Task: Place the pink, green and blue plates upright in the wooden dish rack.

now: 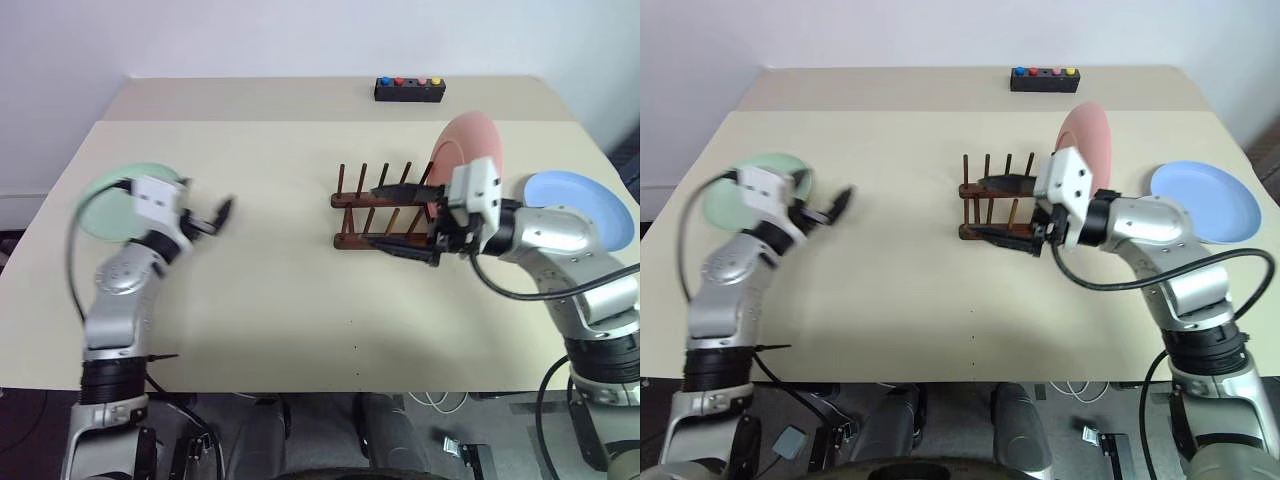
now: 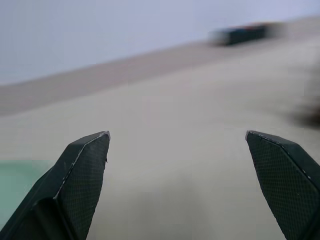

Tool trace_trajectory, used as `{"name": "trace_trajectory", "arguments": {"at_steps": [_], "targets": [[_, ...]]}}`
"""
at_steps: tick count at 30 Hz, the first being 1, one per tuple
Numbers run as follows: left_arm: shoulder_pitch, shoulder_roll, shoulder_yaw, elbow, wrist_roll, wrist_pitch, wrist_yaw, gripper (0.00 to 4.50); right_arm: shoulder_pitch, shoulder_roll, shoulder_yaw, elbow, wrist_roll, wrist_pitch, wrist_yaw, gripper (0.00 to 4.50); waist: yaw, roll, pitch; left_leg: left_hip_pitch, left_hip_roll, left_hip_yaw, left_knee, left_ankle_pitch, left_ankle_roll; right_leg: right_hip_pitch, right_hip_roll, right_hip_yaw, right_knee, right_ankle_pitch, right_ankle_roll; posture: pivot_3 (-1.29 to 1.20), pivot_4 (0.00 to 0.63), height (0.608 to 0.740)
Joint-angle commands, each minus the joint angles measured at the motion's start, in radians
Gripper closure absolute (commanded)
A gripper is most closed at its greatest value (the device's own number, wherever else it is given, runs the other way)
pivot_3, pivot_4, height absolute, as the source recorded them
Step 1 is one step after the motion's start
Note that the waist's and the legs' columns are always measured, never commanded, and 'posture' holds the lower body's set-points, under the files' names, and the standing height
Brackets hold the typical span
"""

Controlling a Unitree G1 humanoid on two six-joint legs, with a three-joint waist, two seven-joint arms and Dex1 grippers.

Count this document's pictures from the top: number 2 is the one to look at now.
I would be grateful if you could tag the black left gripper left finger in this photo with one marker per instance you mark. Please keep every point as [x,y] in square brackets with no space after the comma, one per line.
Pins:
[75,185]

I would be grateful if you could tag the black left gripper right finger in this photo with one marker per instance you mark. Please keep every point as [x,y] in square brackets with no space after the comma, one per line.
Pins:
[287,185]

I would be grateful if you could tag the dark box at table edge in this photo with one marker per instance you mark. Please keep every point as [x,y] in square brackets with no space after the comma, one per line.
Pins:
[240,34]

